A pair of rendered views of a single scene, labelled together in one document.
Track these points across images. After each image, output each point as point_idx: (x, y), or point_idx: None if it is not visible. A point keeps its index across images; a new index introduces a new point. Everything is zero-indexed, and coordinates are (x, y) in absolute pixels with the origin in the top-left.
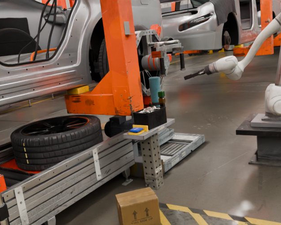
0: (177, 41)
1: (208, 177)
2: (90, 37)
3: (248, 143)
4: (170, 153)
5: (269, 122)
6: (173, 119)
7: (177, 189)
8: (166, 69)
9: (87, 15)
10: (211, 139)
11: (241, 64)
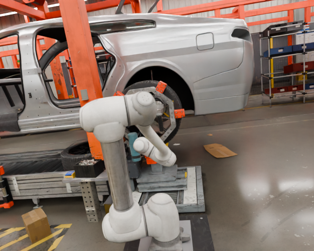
0: (156, 103)
1: (111, 242)
2: (123, 89)
3: (219, 246)
4: None
5: (143, 238)
6: (105, 178)
7: (87, 232)
8: (171, 125)
9: (123, 71)
10: (216, 213)
11: (158, 151)
